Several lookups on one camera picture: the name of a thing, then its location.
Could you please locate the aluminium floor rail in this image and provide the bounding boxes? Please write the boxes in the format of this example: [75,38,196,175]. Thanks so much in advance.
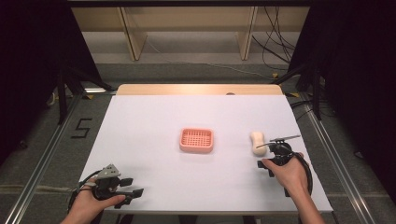
[299,92,378,224]
[3,92,84,224]

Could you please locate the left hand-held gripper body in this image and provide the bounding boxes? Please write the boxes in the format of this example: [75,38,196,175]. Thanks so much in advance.
[92,163,127,202]

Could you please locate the white table sheet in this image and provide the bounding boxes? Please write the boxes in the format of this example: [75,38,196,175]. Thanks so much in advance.
[78,94,334,216]

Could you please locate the white floor cable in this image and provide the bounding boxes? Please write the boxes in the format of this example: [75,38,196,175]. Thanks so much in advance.
[145,38,276,81]

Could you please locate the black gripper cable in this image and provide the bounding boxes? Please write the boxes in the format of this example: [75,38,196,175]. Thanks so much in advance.
[67,169,106,224]
[283,151,314,198]

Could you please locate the black metal stand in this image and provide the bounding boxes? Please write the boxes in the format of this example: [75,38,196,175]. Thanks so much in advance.
[56,65,117,126]
[273,61,325,121]

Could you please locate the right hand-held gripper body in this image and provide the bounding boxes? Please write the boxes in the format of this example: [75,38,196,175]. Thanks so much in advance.
[255,134,302,166]

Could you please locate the light wooden furniture frame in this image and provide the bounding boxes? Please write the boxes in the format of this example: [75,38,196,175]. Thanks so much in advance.
[70,6,311,63]

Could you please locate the pink soap dish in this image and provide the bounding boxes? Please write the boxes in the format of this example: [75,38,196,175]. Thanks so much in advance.
[178,127,215,154]

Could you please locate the black hanging cables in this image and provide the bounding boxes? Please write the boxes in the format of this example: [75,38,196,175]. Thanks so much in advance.
[251,6,297,72]

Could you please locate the light wooden table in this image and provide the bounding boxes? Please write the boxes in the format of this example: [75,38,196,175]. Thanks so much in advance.
[115,83,285,96]

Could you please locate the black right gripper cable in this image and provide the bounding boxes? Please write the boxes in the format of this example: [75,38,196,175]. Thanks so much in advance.
[283,151,314,198]

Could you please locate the person's left hand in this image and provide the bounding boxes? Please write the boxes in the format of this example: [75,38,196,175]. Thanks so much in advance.
[60,183,127,224]

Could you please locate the person's right hand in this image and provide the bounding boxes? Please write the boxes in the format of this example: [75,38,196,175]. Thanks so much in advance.
[261,151,310,198]

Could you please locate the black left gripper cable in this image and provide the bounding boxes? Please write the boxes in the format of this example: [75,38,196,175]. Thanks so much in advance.
[67,169,106,224]

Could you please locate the black curtain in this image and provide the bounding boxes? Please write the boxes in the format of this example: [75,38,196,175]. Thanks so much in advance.
[0,0,106,166]
[288,0,396,206]

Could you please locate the black floor cables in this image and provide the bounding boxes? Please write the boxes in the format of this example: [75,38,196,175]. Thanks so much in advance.
[290,98,335,122]

